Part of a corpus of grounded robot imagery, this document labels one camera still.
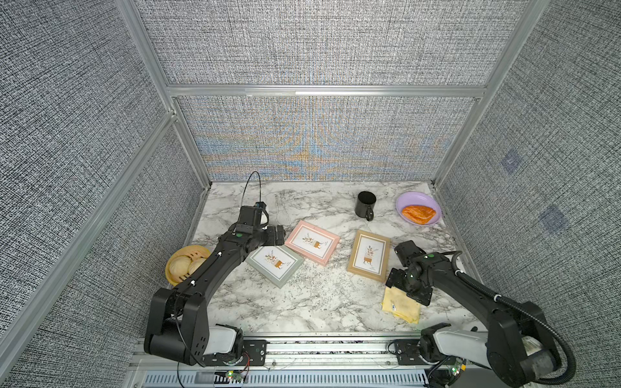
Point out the orange pastry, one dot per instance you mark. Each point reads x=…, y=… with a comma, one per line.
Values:
x=418, y=214

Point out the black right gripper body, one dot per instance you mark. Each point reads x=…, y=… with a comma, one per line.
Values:
x=403, y=281

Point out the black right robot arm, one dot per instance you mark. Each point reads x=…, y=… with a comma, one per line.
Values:
x=516, y=342

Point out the left steamed bun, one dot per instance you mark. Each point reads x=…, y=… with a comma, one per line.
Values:
x=178, y=268

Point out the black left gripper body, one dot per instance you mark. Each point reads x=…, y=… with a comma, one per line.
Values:
x=267, y=237

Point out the yellow bamboo steamer basket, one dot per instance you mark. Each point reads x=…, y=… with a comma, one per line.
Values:
x=193, y=252

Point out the pink picture frame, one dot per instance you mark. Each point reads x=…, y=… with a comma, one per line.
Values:
x=312, y=242

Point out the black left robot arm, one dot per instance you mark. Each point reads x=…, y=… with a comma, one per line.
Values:
x=178, y=327

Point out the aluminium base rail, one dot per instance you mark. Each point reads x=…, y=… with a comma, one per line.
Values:
x=342, y=359

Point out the tan wooden picture frame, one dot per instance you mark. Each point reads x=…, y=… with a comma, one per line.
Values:
x=370, y=256

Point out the purple bowl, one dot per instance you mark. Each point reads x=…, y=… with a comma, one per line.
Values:
x=418, y=198

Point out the steamed bun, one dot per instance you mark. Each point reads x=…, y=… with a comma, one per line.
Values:
x=178, y=268
x=195, y=265

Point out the black mug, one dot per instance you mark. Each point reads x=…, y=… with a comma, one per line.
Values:
x=365, y=204

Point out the grey-green picture frame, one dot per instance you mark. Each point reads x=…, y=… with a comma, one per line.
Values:
x=277, y=263

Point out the yellow cleaning cloth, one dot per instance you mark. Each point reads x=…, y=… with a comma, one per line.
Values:
x=397, y=302

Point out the right steamed bun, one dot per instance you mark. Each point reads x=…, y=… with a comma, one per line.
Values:
x=195, y=265

